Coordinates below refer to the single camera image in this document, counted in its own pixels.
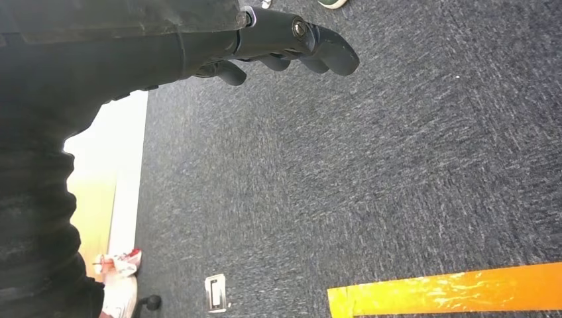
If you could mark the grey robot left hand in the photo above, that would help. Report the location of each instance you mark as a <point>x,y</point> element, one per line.
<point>110,57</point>

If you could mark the pale desk side panel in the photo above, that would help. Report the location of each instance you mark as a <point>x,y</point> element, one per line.
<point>118,153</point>

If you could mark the white shoe tip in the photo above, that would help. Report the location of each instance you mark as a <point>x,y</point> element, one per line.
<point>266,3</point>

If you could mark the green white shoe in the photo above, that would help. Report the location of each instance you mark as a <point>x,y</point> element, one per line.
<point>331,3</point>

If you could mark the black caster wheel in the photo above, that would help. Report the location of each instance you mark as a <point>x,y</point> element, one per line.
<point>151,303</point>

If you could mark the silver floor socket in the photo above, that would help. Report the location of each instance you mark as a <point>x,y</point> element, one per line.
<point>215,293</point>

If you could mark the yellow floor tape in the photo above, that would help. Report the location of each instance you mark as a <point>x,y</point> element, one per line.
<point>439,289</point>

